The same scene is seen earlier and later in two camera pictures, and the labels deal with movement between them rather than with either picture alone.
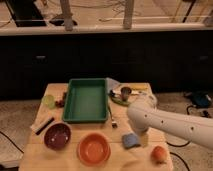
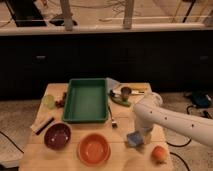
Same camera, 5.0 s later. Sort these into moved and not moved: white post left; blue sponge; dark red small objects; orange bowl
Moved: blue sponge
Not moved: orange bowl; white post left; dark red small objects
